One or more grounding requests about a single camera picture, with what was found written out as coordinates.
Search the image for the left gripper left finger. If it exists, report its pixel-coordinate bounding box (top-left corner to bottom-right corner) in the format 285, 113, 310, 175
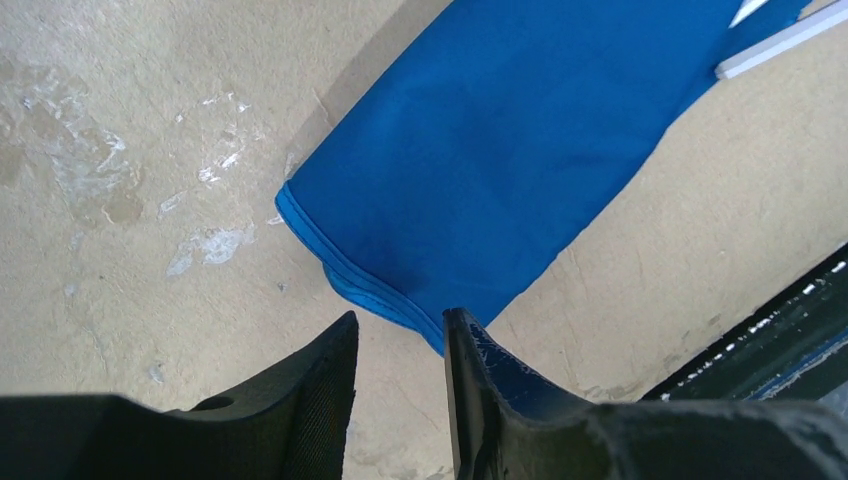
1, 312, 359, 479

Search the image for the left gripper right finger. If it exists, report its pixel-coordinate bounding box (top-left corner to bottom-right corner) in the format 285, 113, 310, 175
444, 308, 847, 479

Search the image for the blue cloth napkin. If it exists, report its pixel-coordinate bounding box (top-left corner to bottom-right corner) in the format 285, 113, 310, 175
274, 0, 816, 358

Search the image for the white plastic utensil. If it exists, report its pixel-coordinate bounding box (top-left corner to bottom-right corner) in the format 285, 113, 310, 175
729, 0, 768, 28
715, 0, 847, 80

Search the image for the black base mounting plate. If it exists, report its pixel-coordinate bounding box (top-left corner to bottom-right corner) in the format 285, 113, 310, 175
644, 246, 847, 401

